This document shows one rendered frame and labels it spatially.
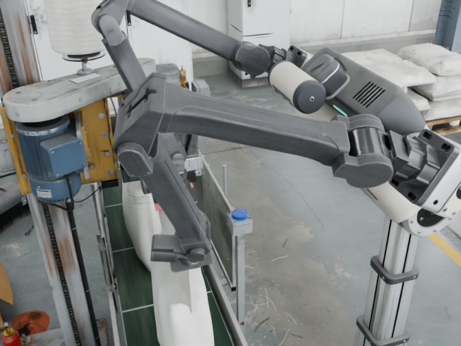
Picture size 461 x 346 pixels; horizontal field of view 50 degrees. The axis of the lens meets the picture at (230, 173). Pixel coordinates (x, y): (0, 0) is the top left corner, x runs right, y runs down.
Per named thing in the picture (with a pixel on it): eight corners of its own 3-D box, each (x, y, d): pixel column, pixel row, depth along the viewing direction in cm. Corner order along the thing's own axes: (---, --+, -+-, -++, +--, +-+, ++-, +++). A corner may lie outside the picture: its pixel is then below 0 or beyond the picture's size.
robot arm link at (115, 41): (114, 9, 111) (108, 6, 120) (92, 21, 110) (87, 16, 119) (192, 163, 132) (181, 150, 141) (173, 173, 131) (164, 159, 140)
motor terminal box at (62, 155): (89, 174, 144) (83, 139, 138) (56, 187, 138) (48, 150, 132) (76, 164, 150) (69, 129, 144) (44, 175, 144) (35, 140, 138)
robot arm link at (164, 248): (206, 253, 105) (206, 218, 110) (151, 250, 103) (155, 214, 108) (199, 275, 115) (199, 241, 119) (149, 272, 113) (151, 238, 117)
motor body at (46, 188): (84, 201, 151) (70, 127, 139) (32, 210, 148) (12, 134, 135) (81, 178, 164) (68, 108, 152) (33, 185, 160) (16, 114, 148)
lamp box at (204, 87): (210, 110, 172) (208, 86, 168) (197, 112, 171) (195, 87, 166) (204, 103, 178) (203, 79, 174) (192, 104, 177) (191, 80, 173)
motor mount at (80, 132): (94, 178, 149) (85, 130, 141) (71, 182, 148) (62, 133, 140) (88, 140, 173) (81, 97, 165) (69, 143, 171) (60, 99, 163)
